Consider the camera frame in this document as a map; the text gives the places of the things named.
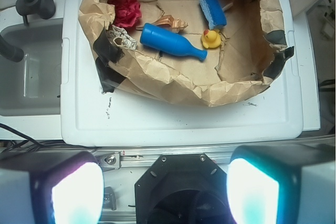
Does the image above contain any black cable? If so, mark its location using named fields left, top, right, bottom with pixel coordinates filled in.
left=0, top=123, right=69, bottom=154

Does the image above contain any crumpled grey white wrapper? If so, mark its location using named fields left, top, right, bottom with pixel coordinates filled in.
left=107, top=25, right=138, bottom=50

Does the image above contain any brown paper lined box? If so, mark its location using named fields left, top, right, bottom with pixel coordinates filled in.
left=78, top=0, right=294, bottom=107

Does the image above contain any tan spiral seashell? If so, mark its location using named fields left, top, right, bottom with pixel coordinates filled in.
left=135, top=15, right=188, bottom=34

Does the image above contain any blue sponge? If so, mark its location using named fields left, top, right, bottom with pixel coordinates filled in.
left=199, top=0, right=227, bottom=30

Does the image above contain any red crumpled cloth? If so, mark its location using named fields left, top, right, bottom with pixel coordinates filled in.
left=108, top=0, right=142, bottom=29

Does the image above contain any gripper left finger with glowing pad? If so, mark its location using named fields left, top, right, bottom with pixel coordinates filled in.
left=1, top=151, right=104, bottom=223

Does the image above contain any white plastic bin lid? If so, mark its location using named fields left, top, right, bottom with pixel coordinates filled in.
left=60, top=0, right=303, bottom=147

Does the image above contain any blue plastic bottle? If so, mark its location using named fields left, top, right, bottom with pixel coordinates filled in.
left=140, top=23, right=207, bottom=61

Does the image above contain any yellow rubber duck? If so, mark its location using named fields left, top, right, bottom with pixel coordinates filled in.
left=201, top=29, right=222, bottom=49

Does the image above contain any black octagonal mount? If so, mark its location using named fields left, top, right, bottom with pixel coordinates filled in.
left=134, top=153, right=234, bottom=223

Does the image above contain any black faucet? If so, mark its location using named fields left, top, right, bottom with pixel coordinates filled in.
left=1, top=0, right=56, bottom=62

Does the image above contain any aluminium rail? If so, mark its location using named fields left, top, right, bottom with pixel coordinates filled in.
left=91, top=142, right=336, bottom=169

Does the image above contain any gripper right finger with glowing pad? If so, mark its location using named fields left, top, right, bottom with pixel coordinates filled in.
left=226, top=144, right=335, bottom=223

